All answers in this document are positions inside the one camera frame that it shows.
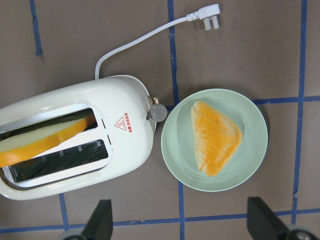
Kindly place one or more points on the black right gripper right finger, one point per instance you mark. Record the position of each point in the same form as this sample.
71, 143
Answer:
263, 224

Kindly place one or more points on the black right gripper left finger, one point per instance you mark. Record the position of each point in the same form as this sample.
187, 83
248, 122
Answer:
99, 226

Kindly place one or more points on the white two-slot toaster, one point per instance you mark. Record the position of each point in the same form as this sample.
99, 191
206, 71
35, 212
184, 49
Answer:
76, 136

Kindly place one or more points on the yellow bread slice in toaster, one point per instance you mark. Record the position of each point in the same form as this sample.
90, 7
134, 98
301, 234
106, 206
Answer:
25, 146

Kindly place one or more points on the triangular toasted bread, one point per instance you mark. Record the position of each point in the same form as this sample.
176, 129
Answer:
216, 138

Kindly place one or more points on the light green round plate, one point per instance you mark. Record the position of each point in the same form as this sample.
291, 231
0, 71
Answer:
177, 144

